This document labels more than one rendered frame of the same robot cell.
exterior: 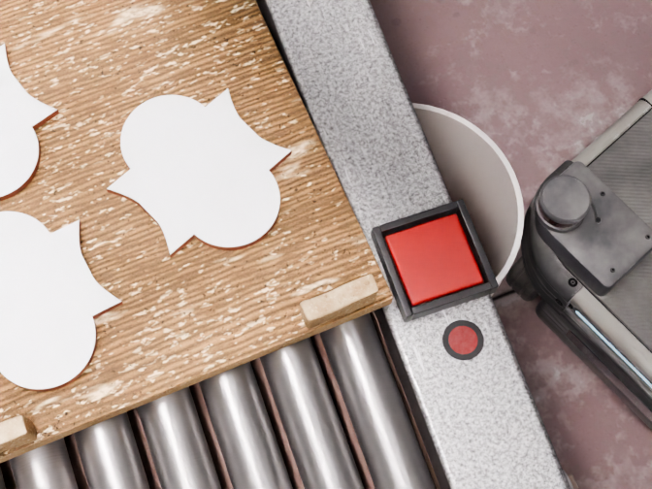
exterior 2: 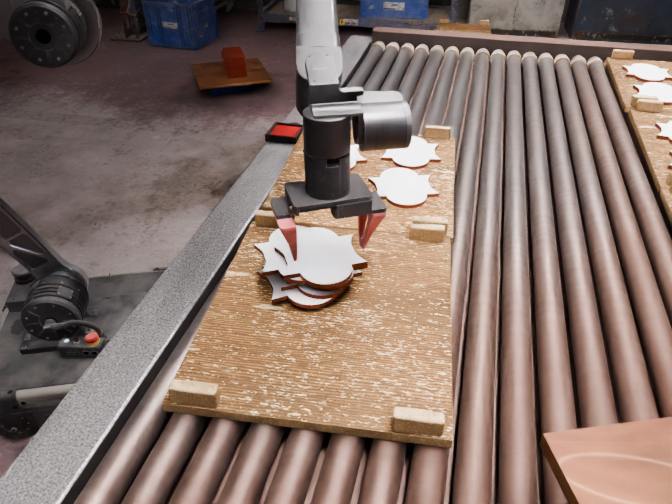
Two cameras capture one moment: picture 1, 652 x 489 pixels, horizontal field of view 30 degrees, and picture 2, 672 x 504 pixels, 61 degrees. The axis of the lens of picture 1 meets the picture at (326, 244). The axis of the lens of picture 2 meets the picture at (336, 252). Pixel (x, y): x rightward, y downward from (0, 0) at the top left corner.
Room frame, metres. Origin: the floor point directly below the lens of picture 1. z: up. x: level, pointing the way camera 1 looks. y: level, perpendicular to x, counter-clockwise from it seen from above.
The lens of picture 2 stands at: (1.22, 0.80, 1.49)
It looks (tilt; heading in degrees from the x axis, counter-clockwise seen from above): 36 degrees down; 219
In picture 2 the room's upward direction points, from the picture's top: straight up
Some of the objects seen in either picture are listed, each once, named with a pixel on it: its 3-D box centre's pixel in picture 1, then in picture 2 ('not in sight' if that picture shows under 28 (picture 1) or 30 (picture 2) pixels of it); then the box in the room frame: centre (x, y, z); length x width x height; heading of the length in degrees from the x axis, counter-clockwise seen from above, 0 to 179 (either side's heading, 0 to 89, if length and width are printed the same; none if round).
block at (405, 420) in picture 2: not in sight; (418, 421); (0.83, 0.61, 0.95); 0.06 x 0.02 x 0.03; 120
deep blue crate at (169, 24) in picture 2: not in sight; (181, 19); (-2.02, -3.52, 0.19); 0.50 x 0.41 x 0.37; 111
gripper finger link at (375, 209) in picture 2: not in sight; (353, 220); (0.69, 0.41, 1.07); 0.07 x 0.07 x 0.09; 55
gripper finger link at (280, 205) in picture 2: not in sight; (302, 228); (0.75, 0.37, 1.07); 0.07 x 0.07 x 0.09; 55
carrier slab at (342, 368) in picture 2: not in sight; (330, 310); (0.73, 0.40, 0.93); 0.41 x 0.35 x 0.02; 30
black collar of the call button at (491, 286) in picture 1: (434, 260); (285, 132); (0.31, -0.08, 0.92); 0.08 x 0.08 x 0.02; 25
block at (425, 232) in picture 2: not in sight; (427, 232); (0.49, 0.42, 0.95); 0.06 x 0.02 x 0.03; 120
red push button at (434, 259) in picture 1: (433, 260); (285, 133); (0.31, -0.08, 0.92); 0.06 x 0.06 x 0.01; 25
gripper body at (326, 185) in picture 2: not in sight; (327, 176); (0.72, 0.39, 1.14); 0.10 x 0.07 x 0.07; 145
